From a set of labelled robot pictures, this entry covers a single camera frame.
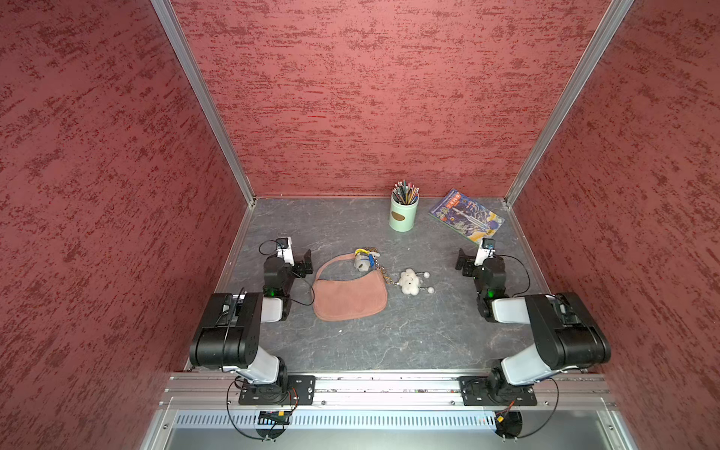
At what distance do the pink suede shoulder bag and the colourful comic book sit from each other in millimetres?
392

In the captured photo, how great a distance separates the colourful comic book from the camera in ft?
3.68

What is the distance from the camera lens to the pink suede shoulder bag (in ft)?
2.92
